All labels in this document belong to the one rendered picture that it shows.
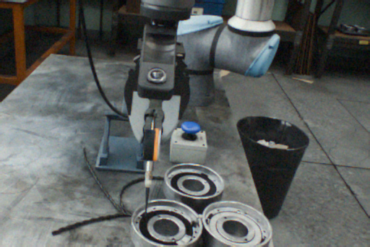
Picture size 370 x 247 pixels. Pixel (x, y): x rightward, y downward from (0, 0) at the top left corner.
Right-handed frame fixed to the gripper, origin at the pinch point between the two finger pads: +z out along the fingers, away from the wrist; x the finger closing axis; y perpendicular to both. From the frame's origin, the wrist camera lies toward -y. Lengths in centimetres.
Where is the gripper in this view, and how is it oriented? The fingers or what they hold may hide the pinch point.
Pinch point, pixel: (151, 139)
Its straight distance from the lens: 60.6
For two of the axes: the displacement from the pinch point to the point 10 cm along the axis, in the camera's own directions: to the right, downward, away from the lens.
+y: 0.2, -4.4, 9.0
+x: -10.0, -0.9, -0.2
